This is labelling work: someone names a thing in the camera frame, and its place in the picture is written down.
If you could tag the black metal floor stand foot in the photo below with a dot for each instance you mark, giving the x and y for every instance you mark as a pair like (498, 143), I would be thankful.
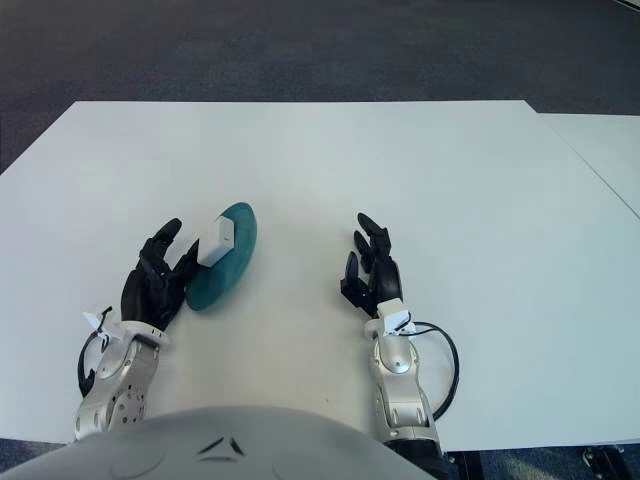
(602, 456)

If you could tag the teal round ribbed plate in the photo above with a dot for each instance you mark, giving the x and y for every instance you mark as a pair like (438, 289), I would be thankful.
(225, 285)

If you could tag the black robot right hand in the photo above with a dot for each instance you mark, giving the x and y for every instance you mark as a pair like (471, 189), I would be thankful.
(387, 282)

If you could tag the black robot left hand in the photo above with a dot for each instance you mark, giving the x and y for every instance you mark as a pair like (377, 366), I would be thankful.
(147, 295)

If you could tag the white cube charger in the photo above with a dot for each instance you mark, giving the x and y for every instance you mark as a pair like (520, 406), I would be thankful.
(217, 240)

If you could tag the grey robot torso shell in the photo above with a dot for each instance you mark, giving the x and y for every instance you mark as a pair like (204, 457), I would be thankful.
(200, 445)

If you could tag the black table leg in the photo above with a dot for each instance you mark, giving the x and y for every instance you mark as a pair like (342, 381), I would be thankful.
(470, 466)

